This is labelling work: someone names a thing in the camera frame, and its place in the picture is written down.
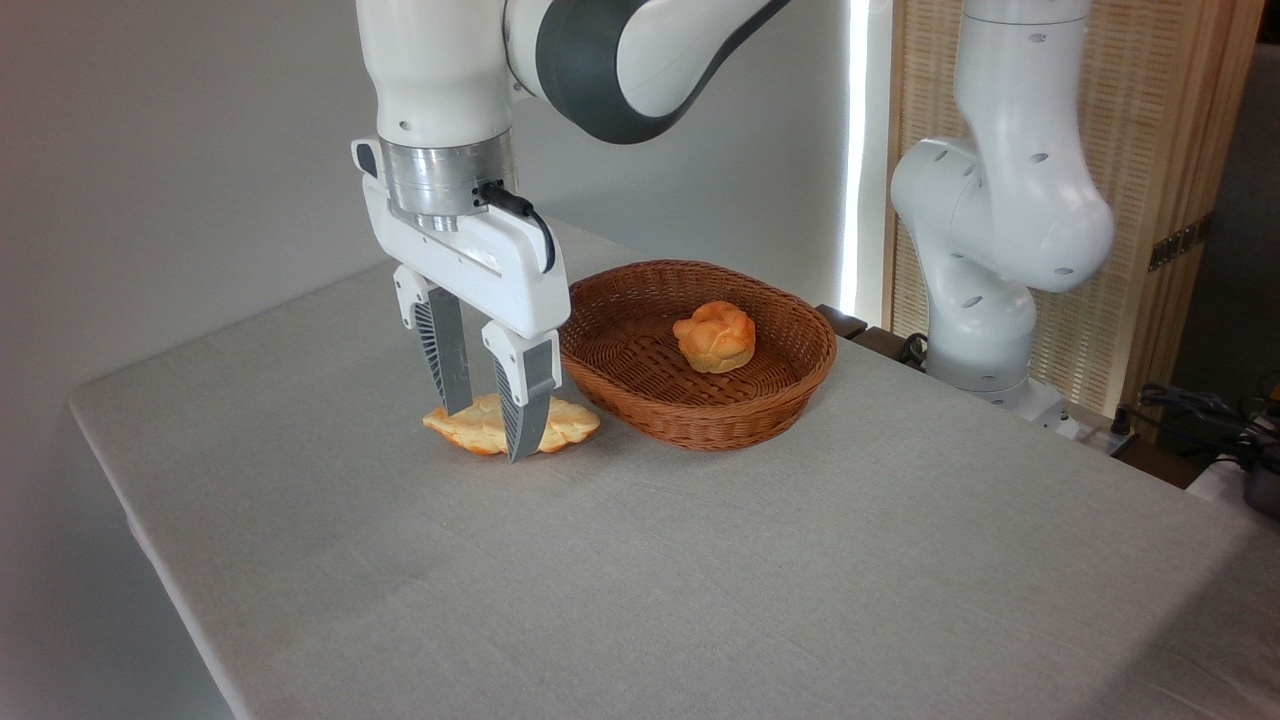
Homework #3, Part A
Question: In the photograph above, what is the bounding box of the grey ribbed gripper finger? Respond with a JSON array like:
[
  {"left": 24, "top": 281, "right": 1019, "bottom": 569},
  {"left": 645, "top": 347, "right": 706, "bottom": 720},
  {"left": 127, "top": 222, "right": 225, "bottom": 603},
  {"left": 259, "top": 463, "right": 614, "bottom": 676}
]
[
  {"left": 481, "top": 321, "right": 564, "bottom": 465},
  {"left": 392, "top": 264, "right": 477, "bottom": 417}
]

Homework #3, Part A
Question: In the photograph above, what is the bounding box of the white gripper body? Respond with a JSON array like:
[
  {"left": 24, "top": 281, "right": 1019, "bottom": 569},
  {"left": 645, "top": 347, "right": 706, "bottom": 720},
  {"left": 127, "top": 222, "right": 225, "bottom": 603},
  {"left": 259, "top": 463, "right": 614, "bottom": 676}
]
[{"left": 351, "top": 138, "right": 572, "bottom": 342}]

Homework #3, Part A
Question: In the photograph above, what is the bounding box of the brown wicker basket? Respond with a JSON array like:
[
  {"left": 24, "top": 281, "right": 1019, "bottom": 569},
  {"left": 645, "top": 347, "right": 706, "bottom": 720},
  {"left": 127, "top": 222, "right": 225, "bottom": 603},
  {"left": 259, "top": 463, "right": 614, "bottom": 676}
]
[{"left": 557, "top": 259, "right": 840, "bottom": 453}]

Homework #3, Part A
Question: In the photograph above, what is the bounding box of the round golden bread roll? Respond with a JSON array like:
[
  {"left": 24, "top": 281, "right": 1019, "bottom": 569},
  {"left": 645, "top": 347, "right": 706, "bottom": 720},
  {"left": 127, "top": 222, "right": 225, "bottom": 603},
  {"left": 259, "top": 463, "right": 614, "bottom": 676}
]
[{"left": 671, "top": 300, "right": 758, "bottom": 376}]

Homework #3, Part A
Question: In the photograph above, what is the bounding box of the grey tablecloth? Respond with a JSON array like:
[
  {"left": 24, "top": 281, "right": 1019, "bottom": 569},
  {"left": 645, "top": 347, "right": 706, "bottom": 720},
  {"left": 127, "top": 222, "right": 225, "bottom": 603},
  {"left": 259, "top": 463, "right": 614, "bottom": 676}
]
[{"left": 67, "top": 214, "right": 1280, "bottom": 720}]

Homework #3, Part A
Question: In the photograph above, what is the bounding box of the dark brown wooden table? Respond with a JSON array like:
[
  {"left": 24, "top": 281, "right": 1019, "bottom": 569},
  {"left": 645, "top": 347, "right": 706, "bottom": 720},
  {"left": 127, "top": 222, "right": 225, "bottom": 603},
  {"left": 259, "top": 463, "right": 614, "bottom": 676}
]
[{"left": 815, "top": 303, "right": 1217, "bottom": 491}]

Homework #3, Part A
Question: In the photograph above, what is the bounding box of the dark metal screen hinge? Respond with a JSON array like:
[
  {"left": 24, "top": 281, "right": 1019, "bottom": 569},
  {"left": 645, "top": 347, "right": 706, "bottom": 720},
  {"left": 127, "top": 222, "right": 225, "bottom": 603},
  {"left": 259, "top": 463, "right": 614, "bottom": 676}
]
[{"left": 1147, "top": 214, "right": 1215, "bottom": 274}]

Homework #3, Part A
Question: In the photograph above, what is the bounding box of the wooden slatted folding screen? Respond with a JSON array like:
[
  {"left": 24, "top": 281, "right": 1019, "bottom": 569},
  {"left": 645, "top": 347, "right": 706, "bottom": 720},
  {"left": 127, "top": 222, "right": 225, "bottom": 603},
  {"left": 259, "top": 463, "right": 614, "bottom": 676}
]
[{"left": 881, "top": 0, "right": 1267, "bottom": 443}]

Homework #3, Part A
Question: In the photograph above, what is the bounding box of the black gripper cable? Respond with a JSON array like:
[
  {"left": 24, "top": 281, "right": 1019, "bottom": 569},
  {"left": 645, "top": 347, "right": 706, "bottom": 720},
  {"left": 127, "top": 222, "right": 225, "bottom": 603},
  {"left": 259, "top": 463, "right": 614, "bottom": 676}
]
[{"left": 477, "top": 181, "right": 558, "bottom": 275}]

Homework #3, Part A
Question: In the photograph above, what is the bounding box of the black cable bundle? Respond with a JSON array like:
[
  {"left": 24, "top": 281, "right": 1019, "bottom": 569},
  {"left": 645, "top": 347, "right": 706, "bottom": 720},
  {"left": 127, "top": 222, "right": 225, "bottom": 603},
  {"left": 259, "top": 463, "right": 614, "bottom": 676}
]
[{"left": 1112, "top": 380, "right": 1280, "bottom": 473}]

